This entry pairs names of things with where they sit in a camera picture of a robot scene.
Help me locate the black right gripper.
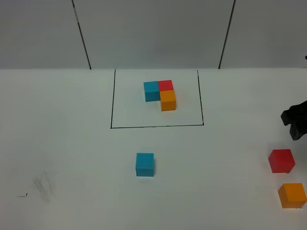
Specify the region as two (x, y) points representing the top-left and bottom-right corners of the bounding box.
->
(281, 101), (307, 140)

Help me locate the orange loose block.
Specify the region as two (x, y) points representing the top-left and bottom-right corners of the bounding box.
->
(278, 183), (307, 208)

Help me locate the orange template block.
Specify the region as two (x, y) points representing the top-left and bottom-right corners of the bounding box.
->
(160, 90), (177, 111)

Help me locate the red template block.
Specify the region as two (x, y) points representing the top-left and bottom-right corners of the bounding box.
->
(158, 80), (174, 91)

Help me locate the blue template block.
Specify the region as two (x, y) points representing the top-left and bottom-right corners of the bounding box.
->
(143, 81), (160, 102)

